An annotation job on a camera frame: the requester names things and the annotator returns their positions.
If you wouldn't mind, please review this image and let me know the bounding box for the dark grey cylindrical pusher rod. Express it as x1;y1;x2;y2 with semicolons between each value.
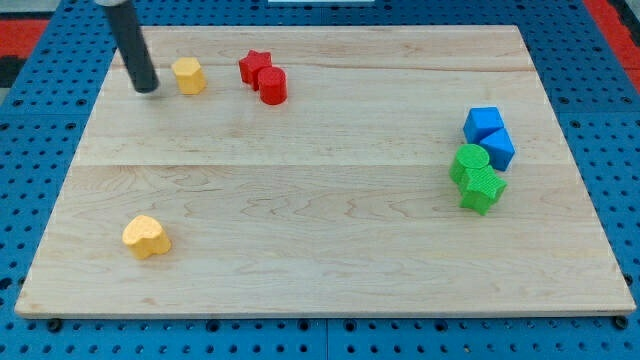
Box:
95;0;159;93

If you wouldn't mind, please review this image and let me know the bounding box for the yellow hexagon block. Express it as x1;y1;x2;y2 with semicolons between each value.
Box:
171;57;207;95

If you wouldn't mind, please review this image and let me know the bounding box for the red star block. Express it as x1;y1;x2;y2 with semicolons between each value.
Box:
238;49;272;91

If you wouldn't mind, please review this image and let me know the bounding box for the red cylinder block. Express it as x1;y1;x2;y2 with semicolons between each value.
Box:
258;66;288;105

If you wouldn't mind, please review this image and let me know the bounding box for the light wooden board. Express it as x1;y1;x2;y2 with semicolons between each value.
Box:
15;25;636;319

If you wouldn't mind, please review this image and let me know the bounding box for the yellow heart block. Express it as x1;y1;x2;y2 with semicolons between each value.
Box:
122;215;172;260

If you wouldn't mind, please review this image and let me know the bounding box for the green cylinder block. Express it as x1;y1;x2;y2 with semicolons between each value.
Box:
449;144;490;184

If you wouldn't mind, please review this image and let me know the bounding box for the blue cube block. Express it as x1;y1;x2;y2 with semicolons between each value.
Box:
463;107;504;144

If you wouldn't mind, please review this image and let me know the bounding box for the green star block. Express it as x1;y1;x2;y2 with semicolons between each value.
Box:
458;165;507;215

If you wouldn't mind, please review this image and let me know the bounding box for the blue triangular block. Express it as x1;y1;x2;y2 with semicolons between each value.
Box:
479;128;515;172

